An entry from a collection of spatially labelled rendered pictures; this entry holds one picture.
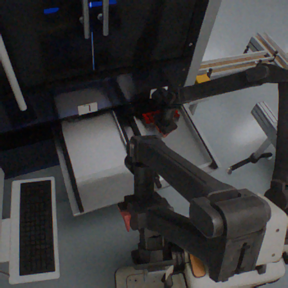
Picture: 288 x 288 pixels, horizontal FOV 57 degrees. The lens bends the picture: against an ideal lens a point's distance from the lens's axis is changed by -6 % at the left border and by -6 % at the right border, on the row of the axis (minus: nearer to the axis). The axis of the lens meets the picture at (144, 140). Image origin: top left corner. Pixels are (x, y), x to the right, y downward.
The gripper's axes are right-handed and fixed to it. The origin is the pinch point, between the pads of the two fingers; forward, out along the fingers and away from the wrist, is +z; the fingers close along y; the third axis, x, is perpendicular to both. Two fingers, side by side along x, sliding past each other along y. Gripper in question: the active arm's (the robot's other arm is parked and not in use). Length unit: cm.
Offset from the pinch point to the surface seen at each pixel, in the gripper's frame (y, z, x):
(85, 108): 23.2, -10.0, 26.8
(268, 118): -12, 37, -95
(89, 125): 23.6, 4.5, 25.3
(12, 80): 22, -41, 52
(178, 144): -7.2, 4.2, -5.2
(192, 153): -14.7, 4.1, -7.9
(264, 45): 22, 0, -104
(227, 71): 15, -1, -59
